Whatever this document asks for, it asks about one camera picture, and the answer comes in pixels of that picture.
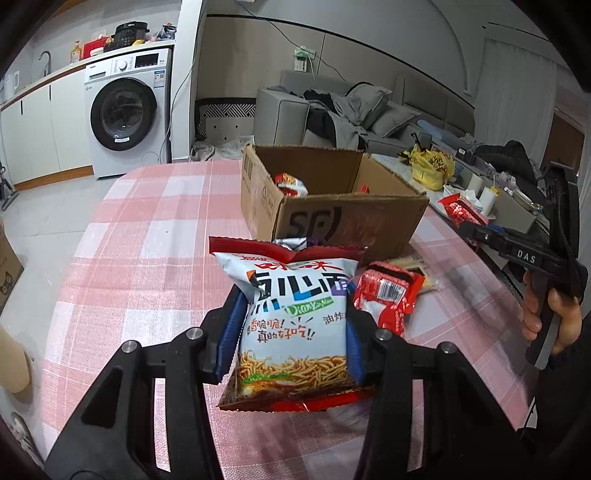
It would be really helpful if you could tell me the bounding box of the white kitchen counter cabinet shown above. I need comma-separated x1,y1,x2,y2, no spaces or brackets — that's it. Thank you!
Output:
0,62,95,188

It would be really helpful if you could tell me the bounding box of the beige rounded object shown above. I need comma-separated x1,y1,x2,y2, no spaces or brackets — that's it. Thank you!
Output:
0,323,31,394

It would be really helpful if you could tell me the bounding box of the black white patterned panel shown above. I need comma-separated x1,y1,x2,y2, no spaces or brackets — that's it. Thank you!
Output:
195,98,257,141

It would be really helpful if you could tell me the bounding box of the printed cardboard box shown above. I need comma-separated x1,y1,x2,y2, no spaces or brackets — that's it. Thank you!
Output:
0,222,25,315

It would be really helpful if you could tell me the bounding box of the red and white snack packet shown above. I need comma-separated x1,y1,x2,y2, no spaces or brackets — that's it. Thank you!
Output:
276,173,309,198

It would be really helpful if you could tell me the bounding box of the person's right hand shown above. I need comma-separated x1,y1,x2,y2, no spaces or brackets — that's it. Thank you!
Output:
522,270,583,356

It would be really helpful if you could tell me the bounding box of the red box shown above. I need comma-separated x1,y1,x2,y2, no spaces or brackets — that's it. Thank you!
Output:
83,39,114,58

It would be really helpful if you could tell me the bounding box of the brown cardboard box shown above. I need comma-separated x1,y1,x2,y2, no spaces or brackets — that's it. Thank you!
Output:
240,144,430,264

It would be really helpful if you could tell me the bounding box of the person's right forearm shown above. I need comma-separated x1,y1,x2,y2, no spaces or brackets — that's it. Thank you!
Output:
531,314,591,444

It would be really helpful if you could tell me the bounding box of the yellow plastic bag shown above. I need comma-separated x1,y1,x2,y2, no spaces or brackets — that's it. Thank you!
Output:
399,144,455,191

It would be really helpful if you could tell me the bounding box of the pile of grey black clothes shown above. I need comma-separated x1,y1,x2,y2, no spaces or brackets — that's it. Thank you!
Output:
302,83,393,151

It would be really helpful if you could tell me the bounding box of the stick vacuum cleaner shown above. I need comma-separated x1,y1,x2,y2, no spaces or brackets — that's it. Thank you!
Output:
0,161,20,212

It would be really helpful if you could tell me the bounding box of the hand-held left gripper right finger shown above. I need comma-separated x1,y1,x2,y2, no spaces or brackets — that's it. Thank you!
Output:
345,307,546,480

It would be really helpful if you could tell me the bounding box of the pink plaid tablecloth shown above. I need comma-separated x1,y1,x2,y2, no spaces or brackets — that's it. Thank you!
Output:
39,159,541,480

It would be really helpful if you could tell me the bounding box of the grey coffee table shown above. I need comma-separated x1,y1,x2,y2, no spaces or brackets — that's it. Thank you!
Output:
369,152,550,234

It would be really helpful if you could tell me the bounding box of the beige cracker packet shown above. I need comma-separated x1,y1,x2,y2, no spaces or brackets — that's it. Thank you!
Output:
388,255,439,294

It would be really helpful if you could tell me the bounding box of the fried noodle snack packet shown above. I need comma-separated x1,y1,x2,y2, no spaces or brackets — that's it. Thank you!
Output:
209,236,377,412

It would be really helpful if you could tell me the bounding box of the blue wall cable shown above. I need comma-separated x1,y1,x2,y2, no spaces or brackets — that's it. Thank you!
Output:
252,0,305,51

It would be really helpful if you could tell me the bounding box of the white cloth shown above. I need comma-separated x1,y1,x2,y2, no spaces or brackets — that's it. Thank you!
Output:
191,135,256,161

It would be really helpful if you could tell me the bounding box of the wall power strip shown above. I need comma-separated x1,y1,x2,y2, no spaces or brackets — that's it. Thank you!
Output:
292,46,318,72

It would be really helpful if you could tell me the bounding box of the blue cushion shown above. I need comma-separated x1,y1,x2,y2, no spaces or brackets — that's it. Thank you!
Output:
418,119,462,141

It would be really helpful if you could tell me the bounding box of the black pressure cooker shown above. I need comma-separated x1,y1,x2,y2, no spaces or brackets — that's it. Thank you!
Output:
113,22,151,49

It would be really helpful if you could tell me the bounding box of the white washing machine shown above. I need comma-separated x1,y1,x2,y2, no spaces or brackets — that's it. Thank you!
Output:
84,45,174,180

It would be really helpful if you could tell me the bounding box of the grey sofa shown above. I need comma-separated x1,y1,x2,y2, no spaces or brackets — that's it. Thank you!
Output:
256,69,476,153

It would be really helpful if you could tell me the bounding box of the grey cushion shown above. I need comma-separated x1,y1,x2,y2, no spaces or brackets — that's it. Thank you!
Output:
369,99,423,139

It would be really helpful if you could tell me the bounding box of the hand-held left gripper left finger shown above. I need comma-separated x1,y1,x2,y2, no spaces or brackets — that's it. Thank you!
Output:
44,284,245,480

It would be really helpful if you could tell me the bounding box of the black jacket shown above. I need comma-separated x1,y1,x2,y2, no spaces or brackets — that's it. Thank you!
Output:
475,141,548,204

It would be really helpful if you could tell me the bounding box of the white cup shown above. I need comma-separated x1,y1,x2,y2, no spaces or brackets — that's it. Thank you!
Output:
478,187,498,217

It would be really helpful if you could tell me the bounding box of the purple silver snack packet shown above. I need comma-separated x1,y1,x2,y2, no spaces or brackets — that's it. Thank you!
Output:
272,236,315,252

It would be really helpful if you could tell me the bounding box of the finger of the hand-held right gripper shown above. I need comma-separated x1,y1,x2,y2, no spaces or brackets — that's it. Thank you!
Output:
459,220,509,254

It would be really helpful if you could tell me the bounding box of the shiny red packet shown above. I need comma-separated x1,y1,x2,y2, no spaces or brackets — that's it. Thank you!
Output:
438,194,489,227

